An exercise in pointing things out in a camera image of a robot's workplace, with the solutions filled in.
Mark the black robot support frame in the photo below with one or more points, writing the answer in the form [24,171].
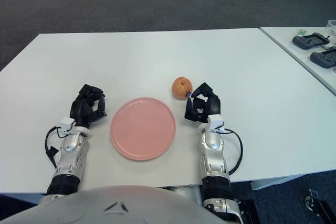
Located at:
[249,211]

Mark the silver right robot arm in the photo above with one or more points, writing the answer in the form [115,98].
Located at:
[212,161]

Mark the yellow-red apple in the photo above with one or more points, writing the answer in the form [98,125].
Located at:
[181,87]

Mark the white table frame beam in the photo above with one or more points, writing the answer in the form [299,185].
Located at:
[267,183]

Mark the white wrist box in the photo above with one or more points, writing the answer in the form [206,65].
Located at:
[215,121]
[66,123]

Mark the grey robot torso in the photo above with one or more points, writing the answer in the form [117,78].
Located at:
[105,208]

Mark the grey handheld controller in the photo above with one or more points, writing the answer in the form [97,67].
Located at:
[324,58]
[309,41]

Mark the pink round plate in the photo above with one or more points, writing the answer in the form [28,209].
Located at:
[143,129]

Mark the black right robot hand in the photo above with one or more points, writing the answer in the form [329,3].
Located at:
[214,103]

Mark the black wheeled stand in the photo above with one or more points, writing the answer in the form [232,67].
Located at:
[321,205]

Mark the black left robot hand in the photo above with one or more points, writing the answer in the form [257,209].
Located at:
[82,108]

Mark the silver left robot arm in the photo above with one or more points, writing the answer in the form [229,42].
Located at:
[69,153]

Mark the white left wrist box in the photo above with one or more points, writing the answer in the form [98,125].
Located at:
[66,123]

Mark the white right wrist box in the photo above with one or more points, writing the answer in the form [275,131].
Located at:
[215,121]

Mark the green packet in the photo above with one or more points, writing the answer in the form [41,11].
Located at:
[302,32]

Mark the clear plastic container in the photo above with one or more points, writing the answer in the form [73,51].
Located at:
[333,26]

